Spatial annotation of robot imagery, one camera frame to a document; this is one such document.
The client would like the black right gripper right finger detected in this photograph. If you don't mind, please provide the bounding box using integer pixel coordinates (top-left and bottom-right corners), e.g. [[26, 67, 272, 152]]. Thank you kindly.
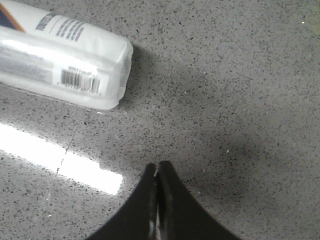
[[157, 161, 239, 240]]

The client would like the white tennis ball can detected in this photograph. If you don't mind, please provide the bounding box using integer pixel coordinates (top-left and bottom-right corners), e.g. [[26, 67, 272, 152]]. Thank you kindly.
[[0, 0, 133, 110]]

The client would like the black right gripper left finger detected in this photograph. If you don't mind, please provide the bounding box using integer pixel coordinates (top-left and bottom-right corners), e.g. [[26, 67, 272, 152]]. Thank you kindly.
[[88, 163, 157, 240]]

